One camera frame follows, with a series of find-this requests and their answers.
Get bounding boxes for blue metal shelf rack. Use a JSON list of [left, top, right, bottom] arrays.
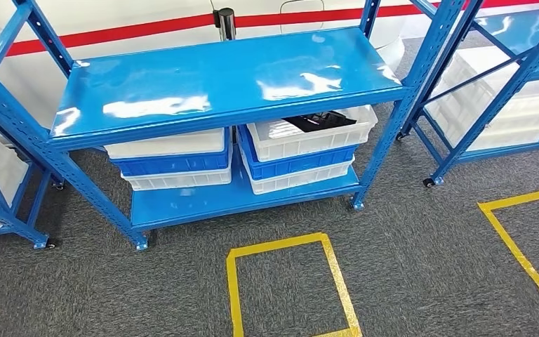
[[0, 102, 63, 250], [396, 0, 539, 188], [0, 0, 466, 252]]

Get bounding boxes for black plastic parts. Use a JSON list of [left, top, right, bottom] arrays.
[[282, 110, 358, 133]]

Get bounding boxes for red barrier belt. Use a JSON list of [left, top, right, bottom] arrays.
[[234, 0, 539, 29], [0, 13, 217, 60]]

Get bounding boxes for white car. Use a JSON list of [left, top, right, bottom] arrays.
[[0, 0, 419, 131]]

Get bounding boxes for black barrier post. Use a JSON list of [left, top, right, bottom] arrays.
[[213, 8, 237, 42]]

